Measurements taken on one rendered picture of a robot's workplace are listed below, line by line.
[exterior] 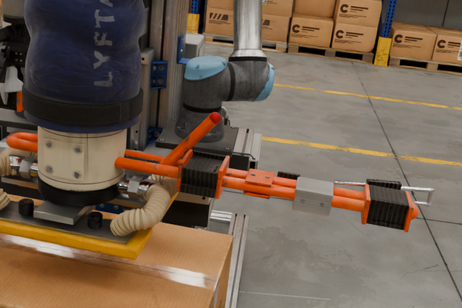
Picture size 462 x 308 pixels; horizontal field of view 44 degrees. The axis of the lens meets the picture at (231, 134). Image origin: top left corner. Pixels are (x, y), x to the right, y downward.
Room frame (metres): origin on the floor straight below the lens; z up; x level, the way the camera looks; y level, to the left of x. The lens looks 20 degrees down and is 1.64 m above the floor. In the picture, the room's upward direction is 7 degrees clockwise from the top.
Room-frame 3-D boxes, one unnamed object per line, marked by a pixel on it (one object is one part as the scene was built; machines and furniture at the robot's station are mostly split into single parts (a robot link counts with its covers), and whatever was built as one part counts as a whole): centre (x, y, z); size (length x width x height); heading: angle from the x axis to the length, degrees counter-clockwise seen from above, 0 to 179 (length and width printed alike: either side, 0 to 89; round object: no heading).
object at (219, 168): (1.03, 0.04, 1.18); 0.10 x 0.08 x 0.06; 172
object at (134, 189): (1.06, 0.29, 1.12); 0.34 x 0.25 x 0.06; 82
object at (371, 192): (0.97, -0.30, 1.18); 0.08 x 0.07 x 0.05; 82
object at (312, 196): (1.00, -0.17, 1.18); 0.07 x 0.07 x 0.04; 82
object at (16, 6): (1.36, 0.53, 1.40); 0.08 x 0.08 x 0.05
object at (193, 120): (1.64, 0.10, 1.09); 0.15 x 0.15 x 0.10
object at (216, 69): (1.64, 0.09, 1.20); 0.13 x 0.12 x 0.14; 113
